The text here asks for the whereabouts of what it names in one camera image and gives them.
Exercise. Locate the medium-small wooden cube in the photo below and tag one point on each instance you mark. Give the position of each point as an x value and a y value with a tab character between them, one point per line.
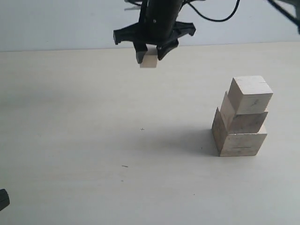
249	94

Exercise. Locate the medium-large wooden cube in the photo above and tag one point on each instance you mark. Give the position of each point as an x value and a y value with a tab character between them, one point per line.
240	123

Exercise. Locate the largest wooden cube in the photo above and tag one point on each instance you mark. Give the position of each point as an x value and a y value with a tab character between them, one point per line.
236	145

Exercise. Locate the smallest wooden cube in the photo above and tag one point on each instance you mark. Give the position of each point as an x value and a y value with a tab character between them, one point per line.
150	59

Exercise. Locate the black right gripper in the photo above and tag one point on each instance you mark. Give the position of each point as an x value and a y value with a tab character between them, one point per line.
157	25

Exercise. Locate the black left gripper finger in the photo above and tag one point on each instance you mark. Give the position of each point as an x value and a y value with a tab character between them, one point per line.
4	199

